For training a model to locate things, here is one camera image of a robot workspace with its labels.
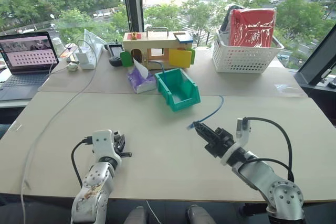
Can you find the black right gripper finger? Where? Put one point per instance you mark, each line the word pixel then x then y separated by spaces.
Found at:
pixel 206 128
pixel 203 135

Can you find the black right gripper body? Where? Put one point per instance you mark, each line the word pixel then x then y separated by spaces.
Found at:
pixel 220 142

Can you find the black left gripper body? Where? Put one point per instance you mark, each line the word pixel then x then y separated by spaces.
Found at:
pixel 117 140

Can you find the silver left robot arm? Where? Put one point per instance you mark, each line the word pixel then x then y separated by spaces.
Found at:
pixel 92 195

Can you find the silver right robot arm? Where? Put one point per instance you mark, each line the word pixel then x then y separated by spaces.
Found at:
pixel 273 184

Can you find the green plastic bin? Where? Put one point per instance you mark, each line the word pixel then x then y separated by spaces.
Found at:
pixel 178 90

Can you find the purple tissue pack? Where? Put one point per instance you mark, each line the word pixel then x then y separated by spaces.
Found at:
pixel 140 81

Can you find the white perforated plastic basket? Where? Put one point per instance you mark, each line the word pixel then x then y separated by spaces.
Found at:
pixel 244 57

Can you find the clear tape strip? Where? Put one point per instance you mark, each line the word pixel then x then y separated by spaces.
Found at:
pixel 284 89

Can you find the small white round object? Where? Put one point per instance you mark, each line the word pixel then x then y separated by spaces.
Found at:
pixel 71 66

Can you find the black handheld device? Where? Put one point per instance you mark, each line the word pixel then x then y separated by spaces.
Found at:
pixel 115 53

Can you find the white power strip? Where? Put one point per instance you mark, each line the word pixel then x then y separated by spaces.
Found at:
pixel 93 56

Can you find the white power adapter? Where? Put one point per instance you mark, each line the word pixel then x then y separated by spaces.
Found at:
pixel 82 56

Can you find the wooden latch box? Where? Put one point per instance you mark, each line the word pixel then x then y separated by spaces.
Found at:
pixel 157 43

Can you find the black item in basket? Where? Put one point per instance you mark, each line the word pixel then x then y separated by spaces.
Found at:
pixel 225 23

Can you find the red item in plastic wrap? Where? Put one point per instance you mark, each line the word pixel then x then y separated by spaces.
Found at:
pixel 252 28

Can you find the clear plastic cup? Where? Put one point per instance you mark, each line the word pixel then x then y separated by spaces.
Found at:
pixel 58 46

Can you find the grey laptop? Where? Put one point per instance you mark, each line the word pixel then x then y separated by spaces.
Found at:
pixel 26 61

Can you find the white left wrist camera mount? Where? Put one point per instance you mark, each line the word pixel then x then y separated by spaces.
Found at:
pixel 103 142

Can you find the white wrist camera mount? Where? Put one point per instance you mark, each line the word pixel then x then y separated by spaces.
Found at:
pixel 242 133
pixel 103 142

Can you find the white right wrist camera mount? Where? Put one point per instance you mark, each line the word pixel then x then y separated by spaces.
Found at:
pixel 242 133

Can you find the dark open window frame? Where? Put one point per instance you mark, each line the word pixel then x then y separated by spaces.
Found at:
pixel 319 58

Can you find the dark window frame post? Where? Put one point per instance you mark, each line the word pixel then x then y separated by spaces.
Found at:
pixel 132 1

